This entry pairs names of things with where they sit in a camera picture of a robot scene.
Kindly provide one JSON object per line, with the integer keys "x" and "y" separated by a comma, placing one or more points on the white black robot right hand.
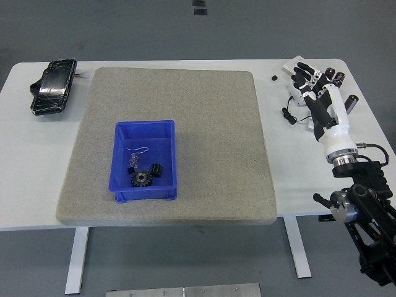
{"x": 337, "y": 136}

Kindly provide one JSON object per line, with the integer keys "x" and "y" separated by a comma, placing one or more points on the grey-brown foam mat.
{"x": 201, "y": 108}

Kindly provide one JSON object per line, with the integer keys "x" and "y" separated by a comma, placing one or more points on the small black gear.
{"x": 156, "y": 170}

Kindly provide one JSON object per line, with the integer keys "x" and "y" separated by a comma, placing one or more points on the large black gear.
{"x": 145, "y": 182}

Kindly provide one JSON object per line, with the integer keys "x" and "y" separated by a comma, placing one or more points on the blue plastic box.
{"x": 142, "y": 193}

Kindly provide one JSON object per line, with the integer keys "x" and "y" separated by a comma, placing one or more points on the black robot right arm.
{"x": 371, "y": 210}

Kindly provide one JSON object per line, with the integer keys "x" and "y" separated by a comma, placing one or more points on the white flat plate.
{"x": 310, "y": 125}

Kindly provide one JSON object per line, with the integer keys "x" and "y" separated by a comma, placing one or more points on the dark brown capacitor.
{"x": 352, "y": 103}
{"x": 330, "y": 73}
{"x": 340, "y": 77}

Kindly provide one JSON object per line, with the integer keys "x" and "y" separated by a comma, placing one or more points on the white circuit breaker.
{"x": 294, "y": 94}

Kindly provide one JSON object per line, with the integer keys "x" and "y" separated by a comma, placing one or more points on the black desk control panel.
{"x": 326, "y": 218}

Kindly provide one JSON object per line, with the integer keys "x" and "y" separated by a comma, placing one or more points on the small black cube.
{"x": 130, "y": 170}
{"x": 273, "y": 77}

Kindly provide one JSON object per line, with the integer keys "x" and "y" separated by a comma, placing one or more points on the white table leg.
{"x": 77, "y": 263}
{"x": 298, "y": 253}

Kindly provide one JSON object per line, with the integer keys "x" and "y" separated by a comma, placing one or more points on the small clear screw bag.
{"x": 133, "y": 159}

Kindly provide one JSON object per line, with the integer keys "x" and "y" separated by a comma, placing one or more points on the small white brass connector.
{"x": 83, "y": 75}

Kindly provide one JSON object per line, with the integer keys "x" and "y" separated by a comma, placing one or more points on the black wrapped device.
{"x": 52, "y": 83}

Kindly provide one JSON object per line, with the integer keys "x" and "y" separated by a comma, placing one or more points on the white wall switch plate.
{"x": 290, "y": 65}

